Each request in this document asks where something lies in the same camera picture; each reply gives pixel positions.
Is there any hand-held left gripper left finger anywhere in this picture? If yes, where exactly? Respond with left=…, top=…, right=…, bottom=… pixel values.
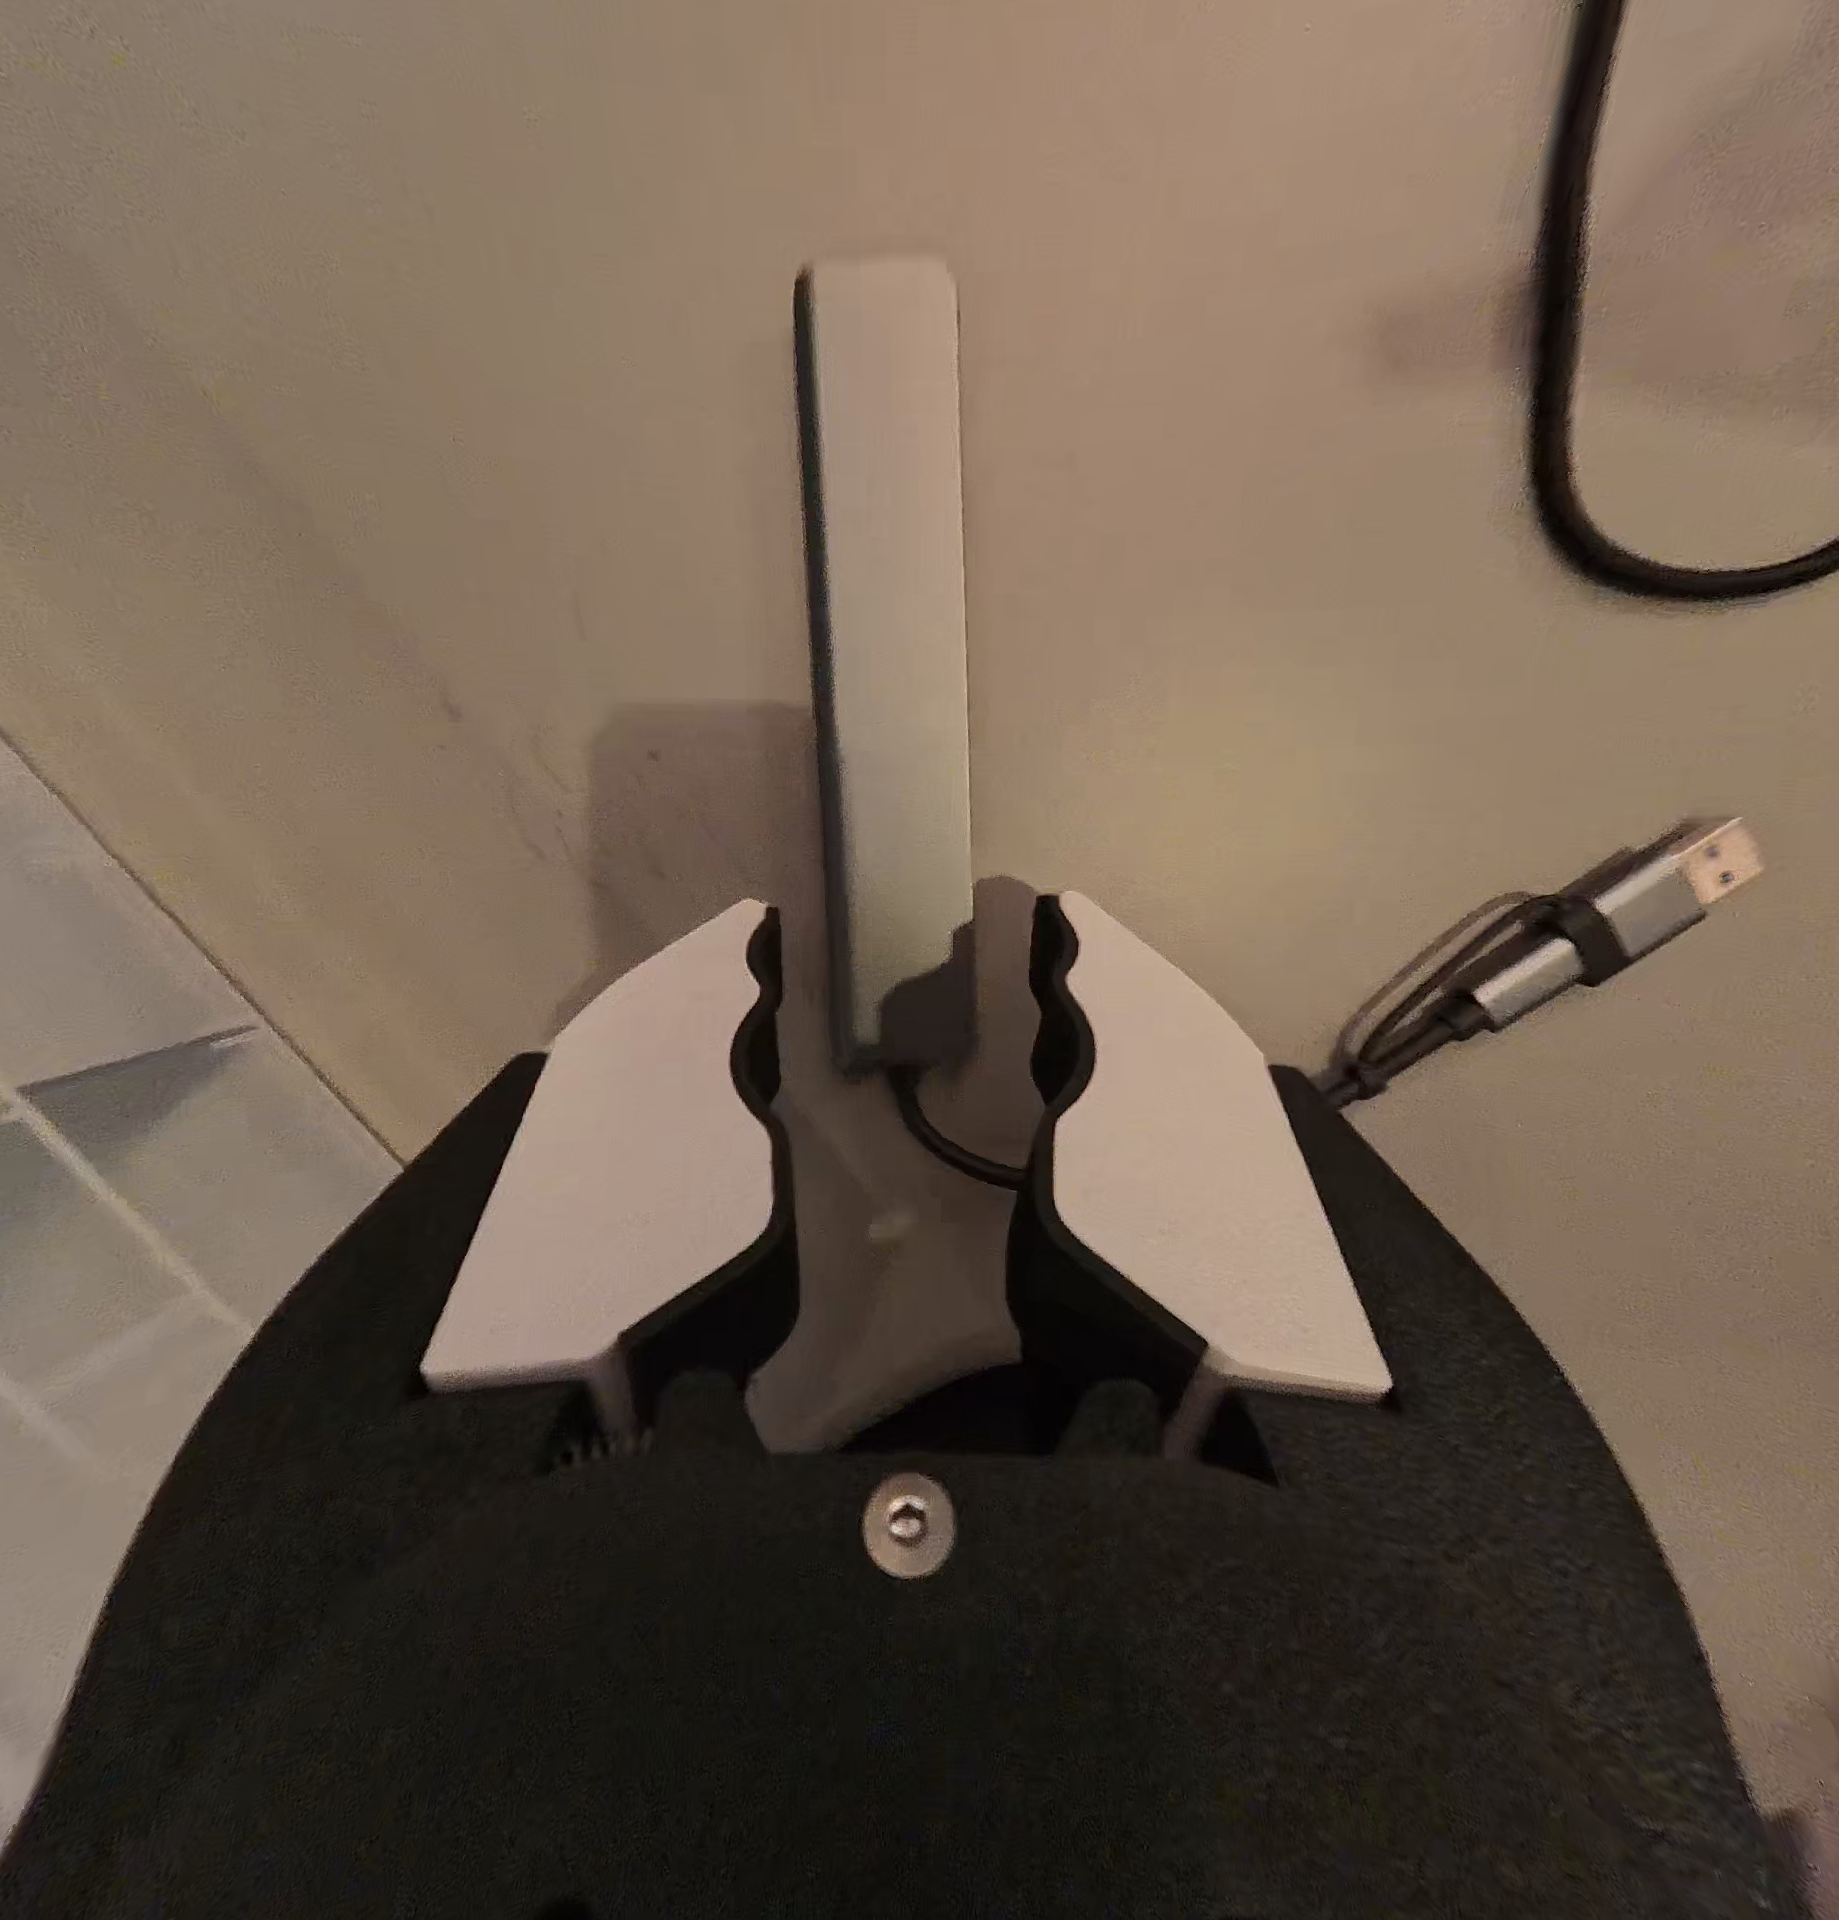
left=420, top=898, right=797, bottom=1433

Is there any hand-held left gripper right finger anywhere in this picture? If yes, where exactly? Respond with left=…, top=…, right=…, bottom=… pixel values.
left=1010, top=889, right=1391, bottom=1454

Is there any clear plastic box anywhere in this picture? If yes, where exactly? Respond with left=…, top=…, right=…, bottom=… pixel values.
left=0, top=690, right=412, bottom=1518

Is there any grey usb hub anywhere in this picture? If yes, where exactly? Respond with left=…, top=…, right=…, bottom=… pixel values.
left=791, top=258, right=984, bottom=1084

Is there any black usb cable red plug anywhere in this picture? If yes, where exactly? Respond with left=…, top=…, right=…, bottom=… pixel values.
left=1526, top=0, right=1839, bottom=605

